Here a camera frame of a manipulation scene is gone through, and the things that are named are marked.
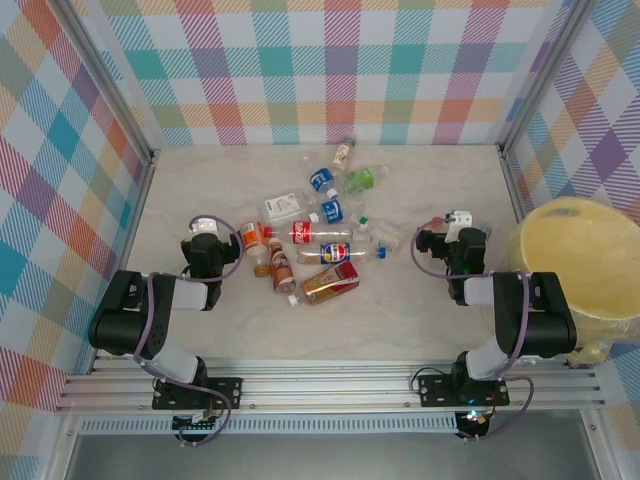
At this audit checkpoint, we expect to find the orange label plastic bottle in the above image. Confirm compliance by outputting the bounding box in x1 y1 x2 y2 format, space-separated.
238 220 274 278

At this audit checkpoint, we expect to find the brown tea plastic bottle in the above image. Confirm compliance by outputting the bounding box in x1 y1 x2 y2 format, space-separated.
267 237 297 295

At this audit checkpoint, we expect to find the white label clear bottle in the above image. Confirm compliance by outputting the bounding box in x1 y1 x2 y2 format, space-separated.
257 189 321 221

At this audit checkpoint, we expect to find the red label cola bottle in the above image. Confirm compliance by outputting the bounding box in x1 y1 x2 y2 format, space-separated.
262 221 356 246

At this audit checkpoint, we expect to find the yellow round bin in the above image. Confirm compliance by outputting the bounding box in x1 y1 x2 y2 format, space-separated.
504 196 640 369

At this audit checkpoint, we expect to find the clear bottle green cap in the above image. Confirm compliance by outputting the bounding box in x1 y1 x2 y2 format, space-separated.
355 213 404 251

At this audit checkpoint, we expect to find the amber bottle red gold label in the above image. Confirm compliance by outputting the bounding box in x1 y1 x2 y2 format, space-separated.
287 260 361 307

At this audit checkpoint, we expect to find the blue cap pepsi bottle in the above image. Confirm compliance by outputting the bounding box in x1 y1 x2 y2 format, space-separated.
296 241 391 266

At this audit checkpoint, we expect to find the green label plastic bottle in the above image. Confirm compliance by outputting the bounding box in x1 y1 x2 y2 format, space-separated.
341 163 392 197

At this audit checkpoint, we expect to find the blue label plastic bottle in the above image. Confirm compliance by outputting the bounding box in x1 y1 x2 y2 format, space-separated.
308 167 341 199
308 192 367 225

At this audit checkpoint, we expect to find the small beige label bottle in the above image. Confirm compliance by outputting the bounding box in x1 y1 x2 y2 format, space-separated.
332 137 357 166

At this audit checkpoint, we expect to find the right small circuit board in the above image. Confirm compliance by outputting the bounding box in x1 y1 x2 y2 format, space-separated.
457 408 494 437

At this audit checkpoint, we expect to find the small circuit board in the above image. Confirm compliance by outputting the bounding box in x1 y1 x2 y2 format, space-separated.
457 408 494 437
172 410 222 435

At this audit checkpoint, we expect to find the left small circuit board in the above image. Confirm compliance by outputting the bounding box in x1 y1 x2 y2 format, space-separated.
172 410 222 435

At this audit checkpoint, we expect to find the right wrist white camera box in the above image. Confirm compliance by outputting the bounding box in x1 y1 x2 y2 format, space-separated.
446 209 475 245

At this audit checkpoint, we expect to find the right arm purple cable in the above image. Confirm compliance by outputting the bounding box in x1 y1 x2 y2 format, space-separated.
410 215 535 444

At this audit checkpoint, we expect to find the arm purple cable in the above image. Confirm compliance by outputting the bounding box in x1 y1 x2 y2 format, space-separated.
410 215 535 444
133 214 246 449

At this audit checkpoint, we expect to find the left aluminium side rail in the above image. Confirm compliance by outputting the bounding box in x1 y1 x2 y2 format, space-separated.
87 149 160 376

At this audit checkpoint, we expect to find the aluminium side rail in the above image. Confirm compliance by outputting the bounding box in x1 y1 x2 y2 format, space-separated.
499 144 532 224
87 149 160 376

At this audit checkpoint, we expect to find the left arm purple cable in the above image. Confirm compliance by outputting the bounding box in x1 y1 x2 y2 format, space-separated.
133 214 246 449

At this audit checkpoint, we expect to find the right aluminium side rail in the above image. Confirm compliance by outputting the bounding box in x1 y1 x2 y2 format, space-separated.
499 144 532 224

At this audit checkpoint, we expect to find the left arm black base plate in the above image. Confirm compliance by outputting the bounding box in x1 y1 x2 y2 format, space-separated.
152 377 244 411

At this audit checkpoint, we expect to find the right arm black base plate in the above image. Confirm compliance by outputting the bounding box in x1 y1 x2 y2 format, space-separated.
417 372 511 409

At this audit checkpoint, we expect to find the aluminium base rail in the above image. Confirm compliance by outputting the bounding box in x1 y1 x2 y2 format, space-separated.
54 355 607 416

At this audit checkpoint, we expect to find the right aluminium upright post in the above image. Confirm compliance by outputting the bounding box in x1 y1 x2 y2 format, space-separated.
498 0 599 154

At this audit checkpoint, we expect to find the aluminium upright post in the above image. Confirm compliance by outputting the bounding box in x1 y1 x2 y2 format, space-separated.
498 0 599 154
57 0 162 166

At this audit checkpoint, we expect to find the left aluminium upright post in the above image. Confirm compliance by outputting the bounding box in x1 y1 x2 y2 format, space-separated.
57 0 162 166

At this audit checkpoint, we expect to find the grey slotted cable duct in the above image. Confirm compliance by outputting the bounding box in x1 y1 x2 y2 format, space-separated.
79 412 459 435

